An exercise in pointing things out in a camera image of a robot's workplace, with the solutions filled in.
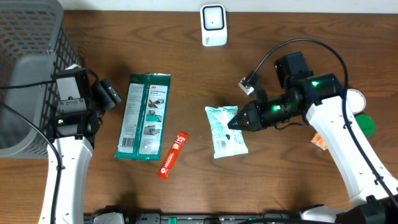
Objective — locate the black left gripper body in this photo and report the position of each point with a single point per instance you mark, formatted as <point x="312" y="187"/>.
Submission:
<point x="105" y="98"/>

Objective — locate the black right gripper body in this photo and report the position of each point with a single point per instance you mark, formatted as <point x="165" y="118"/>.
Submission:
<point x="265" y="115"/>

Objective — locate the light green snack packet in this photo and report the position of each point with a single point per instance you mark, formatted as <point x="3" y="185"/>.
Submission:
<point x="226" y="142"/>

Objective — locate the green white gloves packet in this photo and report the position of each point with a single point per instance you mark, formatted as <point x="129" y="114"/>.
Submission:
<point x="144" y="117"/>

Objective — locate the small orange box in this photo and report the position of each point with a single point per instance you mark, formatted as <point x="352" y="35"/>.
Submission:
<point x="319" y="142"/>

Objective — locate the red white snack packet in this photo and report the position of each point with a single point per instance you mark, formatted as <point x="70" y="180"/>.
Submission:
<point x="172" y="155"/>

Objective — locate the white blue label jar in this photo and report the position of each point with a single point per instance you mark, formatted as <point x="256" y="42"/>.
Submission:
<point x="357" y="101"/>

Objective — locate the green lid white jar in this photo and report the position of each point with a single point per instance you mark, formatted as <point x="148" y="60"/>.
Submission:
<point x="366" y="124"/>

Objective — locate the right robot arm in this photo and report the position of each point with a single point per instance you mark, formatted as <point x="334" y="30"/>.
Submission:
<point x="319" y="101"/>

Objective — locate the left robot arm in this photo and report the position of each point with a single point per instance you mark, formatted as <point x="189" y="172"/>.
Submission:
<point x="71" y="137"/>

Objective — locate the white barcode scanner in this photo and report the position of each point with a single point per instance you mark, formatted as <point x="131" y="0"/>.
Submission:
<point x="214" y="31"/>

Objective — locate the grey plastic mesh basket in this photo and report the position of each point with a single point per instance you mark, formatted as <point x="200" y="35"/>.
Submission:
<point x="34" y="48"/>

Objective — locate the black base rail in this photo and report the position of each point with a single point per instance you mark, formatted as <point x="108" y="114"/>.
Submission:
<point x="116" y="214"/>

